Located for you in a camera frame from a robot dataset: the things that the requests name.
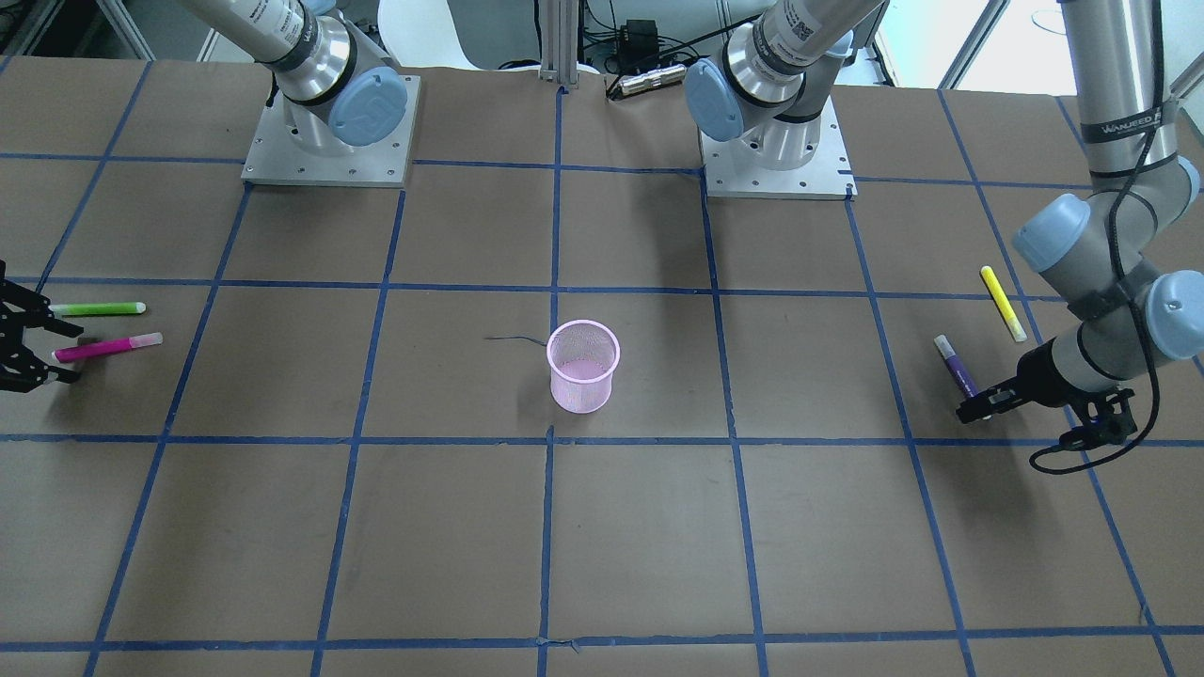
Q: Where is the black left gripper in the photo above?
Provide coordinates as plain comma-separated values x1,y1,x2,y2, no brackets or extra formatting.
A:
958,343,1069,424

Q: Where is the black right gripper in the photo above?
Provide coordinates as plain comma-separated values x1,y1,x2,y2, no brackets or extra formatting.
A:
1,264,85,393

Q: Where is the pink highlighter pen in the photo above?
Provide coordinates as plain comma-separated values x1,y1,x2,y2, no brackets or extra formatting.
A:
52,332,164,364

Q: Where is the purple highlighter pen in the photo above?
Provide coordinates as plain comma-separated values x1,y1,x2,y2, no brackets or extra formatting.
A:
933,334,979,399

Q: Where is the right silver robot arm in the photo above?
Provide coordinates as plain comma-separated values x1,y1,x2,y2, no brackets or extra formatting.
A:
185,1,420,189

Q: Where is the pink mesh cup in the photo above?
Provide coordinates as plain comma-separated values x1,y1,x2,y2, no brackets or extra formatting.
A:
545,320,621,416

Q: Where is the green highlighter pen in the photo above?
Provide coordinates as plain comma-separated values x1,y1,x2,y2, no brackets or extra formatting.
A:
49,304,148,318

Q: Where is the yellow highlighter pen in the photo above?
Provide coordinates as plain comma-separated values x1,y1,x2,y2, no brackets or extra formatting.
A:
979,265,1028,343

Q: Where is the loose blue thread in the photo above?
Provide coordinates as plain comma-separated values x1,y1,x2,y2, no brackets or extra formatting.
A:
485,335,547,347

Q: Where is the silver power strip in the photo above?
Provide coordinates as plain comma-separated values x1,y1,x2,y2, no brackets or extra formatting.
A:
604,64,687,102

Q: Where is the black power adapter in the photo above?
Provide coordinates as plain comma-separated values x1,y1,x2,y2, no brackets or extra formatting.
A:
616,19,659,61

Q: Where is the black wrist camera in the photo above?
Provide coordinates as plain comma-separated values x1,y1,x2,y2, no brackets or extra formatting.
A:
1058,388,1138,451

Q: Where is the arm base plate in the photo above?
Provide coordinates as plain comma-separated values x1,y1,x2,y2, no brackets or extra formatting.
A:
698,98,858,200
241,73,421,189

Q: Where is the black camera cable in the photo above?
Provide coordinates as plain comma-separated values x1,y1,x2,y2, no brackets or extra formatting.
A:
1028,0,1171,476

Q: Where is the aluminium frame post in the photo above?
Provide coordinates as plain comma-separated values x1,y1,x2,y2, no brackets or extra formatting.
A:
536,0,580,93

